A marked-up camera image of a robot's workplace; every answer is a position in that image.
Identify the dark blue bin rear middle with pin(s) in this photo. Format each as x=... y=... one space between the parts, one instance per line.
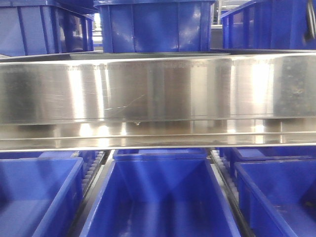
x=172 y=153

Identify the dark blue bin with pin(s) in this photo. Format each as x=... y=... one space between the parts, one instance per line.
x=172 y=153
x=271 y=24
x=155 y=25
x=34 y=27
x=39 y=197
x=160 y=198
x=278 y=198

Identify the dark blue bin lower middle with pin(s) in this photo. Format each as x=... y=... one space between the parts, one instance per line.
x=160 y=198

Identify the dark blue bin upper middle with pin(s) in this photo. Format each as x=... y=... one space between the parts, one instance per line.
x=155 y=25

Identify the roller track left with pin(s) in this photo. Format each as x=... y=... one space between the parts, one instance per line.
x=91 y=184

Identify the white roller track right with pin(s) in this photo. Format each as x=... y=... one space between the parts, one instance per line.
x=230 y=191

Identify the dark blue bin upper right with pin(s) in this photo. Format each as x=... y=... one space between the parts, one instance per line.
x=271 y=24

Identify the dark blue bin lower left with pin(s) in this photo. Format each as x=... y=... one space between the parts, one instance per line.
x=39 y=197

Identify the dark blue bin lower right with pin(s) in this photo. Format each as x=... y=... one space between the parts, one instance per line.
x=278 y=198

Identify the dark blue bin upper left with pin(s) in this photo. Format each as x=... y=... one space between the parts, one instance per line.
x=34 y=27

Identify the stainless steel shelf front rail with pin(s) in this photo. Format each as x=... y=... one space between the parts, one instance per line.
x=96 y=100

